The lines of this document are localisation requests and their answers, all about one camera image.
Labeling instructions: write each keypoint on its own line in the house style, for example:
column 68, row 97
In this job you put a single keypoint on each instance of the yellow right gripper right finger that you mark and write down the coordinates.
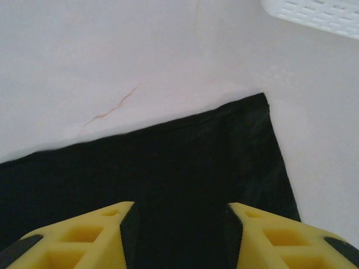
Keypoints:
column 280, row 243

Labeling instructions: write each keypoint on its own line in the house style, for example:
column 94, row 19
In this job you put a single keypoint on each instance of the white perforated plastic basket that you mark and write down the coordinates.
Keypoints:
column 322, row 16

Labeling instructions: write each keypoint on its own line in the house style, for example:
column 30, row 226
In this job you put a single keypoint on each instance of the black floral print t-shirt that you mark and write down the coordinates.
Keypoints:
column 182, row 168

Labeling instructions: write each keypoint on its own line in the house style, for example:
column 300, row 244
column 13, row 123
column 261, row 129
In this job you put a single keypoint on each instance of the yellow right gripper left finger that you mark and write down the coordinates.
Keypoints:
column 84, row 246

